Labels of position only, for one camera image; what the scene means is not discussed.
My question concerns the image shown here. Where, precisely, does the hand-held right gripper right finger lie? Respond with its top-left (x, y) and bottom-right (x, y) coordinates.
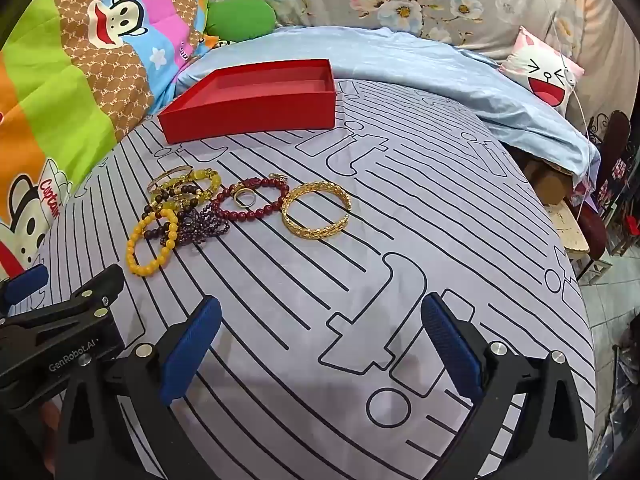
top-left (420, 292), bottom-right (591, 480)

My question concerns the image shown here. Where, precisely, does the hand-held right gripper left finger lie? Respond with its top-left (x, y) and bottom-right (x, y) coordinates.
top-left (55, 295), bottom-right (223, 480)

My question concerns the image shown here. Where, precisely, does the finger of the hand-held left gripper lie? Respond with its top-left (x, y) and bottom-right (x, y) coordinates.
top-left (0, 263), bottom-right (126, 348)
top-left (0, 263), bottom-right (51, 318)

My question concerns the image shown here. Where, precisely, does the dark brown bead bracelet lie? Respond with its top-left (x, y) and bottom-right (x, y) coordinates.
top-left (141, 182), bottom-right (201, 248)

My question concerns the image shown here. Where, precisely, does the purple small bead bracelet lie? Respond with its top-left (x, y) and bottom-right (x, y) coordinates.
top-left (175, 205), bottom-right (233, 246)

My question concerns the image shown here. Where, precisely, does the thin gold bangle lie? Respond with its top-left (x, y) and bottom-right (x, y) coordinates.
top-left (146, 164), bottom-right (195, 193)

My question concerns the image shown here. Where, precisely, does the dark red bead bracelet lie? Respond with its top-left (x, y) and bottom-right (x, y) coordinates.
top-left (210, 176), bottom-right (291, 224)

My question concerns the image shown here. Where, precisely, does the translucent yellow bead bracelet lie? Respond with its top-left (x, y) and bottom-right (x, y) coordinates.
top-left (160, 170), bottom-right (225, 213)

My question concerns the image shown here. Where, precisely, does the gold leaf bracelet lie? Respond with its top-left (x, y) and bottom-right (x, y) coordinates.
top-left (281, 183), bottom-right (352, 239)

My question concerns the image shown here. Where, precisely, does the red cardboard box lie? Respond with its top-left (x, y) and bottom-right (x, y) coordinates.
top-left (157, 58), bottom-right (337, 145)

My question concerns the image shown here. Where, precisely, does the grey striped bedsheet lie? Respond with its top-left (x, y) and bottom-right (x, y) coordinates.
top-left (10, 77), bottom-right (598, 480)

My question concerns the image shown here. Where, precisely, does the white stool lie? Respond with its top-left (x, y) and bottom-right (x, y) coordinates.
top-left (542, 200), bottom-right (588, 261)

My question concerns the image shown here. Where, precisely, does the brown cardboard box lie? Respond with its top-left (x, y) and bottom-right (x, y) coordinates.
top-left (517, 152), bottom-right (576, 206)

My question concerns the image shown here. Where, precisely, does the colourful cartoon monkey blanket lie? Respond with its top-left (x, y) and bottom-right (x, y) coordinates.
top-left (0, 0), bottom-right (236, 281)

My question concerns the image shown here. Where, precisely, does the dark red chair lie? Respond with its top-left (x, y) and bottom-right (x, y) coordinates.
top-left (575, 110), bottom-right (636, 256)

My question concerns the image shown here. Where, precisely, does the pink cartoon cat pillow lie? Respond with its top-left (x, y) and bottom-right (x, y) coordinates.
top-left (500, 26), bottom-right (585, 116)

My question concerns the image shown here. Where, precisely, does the light blue quilt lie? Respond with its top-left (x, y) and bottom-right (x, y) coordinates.
top-left (175, 25), bottom-right (601, 186)

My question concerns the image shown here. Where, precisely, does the green pillow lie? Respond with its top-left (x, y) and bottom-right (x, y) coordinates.
top-left (205, 0), bottom-right (277, 41)

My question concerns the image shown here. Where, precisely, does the white cable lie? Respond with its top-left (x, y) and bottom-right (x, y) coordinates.
top-left (537, 0), bottom-right (591, 136)

